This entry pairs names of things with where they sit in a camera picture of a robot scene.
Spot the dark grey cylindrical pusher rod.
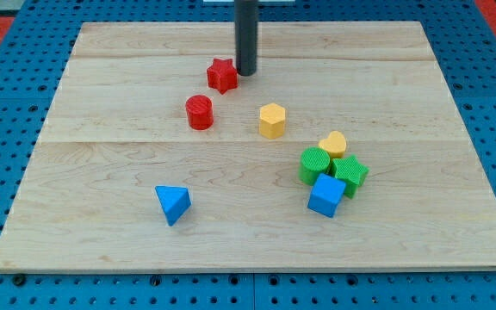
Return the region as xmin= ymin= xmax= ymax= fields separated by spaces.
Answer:
xmin=233 ymin=0 xmax=258 ymax=77

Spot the red star block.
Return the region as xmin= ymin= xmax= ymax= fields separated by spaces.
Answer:
xmin=207 ymin=59 xmax=238 ymax=94

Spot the red cylinder block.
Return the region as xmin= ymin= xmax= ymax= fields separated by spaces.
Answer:
xmin=185 ymin=95 xmax=214 ymax=130

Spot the yellow hexagon block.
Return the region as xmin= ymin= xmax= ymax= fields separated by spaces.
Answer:
xmin=258 ymin=102 xmax=286 ymax=140

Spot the yellow heart block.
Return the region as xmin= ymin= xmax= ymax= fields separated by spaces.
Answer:
xmin=318 ymin=131 xmax=347 ymax=158

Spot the green cylinder block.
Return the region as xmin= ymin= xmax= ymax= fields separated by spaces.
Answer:
xmin=298 ymin=146 xmax=331 ymax=185

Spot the light wooden board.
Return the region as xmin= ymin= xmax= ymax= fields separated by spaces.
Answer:
xmin=0 ymin=22 xmax=496 ymax=275

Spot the green star block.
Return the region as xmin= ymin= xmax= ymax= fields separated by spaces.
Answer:
xmin=331 ymin=155 xmax=369 ymax=199

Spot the blue cube block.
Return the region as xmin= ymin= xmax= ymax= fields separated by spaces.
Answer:
xmin=307 ymin=174 xmax=346 ymax=218

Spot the blue triangular prism block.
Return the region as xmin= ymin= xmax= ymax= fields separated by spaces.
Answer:
xmin=155 ymin=185 xmax=191 ymax=226

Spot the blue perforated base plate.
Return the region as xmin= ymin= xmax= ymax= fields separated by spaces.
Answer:
xmin=0 ymin=1 xmax=496 ymax=309

